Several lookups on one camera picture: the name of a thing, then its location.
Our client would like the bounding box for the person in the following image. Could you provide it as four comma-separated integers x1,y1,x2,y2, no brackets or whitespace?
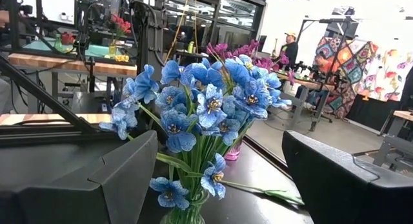
314,52,337,77
277,30,299,70

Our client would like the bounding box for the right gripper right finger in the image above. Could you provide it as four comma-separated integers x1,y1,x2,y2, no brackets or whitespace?
282,130,413,224

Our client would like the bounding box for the wooden workstation table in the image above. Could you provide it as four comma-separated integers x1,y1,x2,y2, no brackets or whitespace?
8,52,138,79

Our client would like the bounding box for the small red flower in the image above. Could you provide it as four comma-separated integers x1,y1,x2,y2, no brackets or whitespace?
61,32,76,46

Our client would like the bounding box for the black diagonal frame strut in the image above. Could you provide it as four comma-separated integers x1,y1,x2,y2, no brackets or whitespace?
0,55,99,135

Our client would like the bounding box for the workstation table with robots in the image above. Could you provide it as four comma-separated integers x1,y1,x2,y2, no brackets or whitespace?
272,68,336,132

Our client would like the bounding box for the black frame column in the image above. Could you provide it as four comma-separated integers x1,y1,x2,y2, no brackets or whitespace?
137,0,166,81

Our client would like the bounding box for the red flower bunch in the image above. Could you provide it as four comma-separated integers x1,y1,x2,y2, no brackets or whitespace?
108,13,132,34

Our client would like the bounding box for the green glass vase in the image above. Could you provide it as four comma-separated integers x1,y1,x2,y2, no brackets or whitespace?
159,190,207,224

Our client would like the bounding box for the pink glass vase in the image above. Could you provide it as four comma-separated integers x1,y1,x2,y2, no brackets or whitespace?
223,140,243,162

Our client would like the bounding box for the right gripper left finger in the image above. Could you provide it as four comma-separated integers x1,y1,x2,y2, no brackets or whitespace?
0,130,159,224

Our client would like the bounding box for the blue artificial flower stem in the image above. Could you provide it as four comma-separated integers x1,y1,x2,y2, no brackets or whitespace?
98,64,227,210
180,54,293,147

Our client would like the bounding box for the wooden side table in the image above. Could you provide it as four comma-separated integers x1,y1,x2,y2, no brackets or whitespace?
373,109,413,172

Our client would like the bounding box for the colourful patterned cloth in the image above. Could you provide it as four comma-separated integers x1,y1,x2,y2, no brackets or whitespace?
313,36,413,119

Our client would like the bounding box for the small green vase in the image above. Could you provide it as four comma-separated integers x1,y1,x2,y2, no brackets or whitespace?
53,33,65,54

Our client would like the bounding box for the black cabinet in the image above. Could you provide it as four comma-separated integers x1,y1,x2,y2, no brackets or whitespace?
345,94,401,132

